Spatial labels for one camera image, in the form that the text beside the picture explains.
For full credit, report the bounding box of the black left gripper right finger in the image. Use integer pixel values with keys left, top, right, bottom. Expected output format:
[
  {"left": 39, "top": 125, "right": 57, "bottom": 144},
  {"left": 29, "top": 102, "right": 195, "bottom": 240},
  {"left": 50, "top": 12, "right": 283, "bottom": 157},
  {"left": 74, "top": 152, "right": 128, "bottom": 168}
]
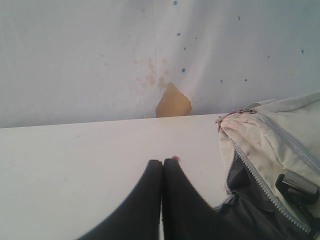
[{"left": 162, "top": 158, "right": 248, "bottom": 240}]

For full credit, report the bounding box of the white canvas duffel bag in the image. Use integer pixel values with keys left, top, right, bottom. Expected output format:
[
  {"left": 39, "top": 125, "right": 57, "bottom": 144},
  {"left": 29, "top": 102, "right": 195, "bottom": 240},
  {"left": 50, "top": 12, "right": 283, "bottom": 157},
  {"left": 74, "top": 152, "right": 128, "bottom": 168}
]
[{"left": 216, "top": 92, "right": 320, "bottom": 240}]

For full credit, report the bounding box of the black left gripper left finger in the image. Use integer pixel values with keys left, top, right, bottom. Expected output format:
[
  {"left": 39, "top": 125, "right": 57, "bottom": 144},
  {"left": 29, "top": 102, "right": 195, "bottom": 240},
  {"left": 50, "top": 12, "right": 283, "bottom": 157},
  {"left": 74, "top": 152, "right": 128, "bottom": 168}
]
[{"left": 80, "top": 160, "right": 163, "bottom": 240}]

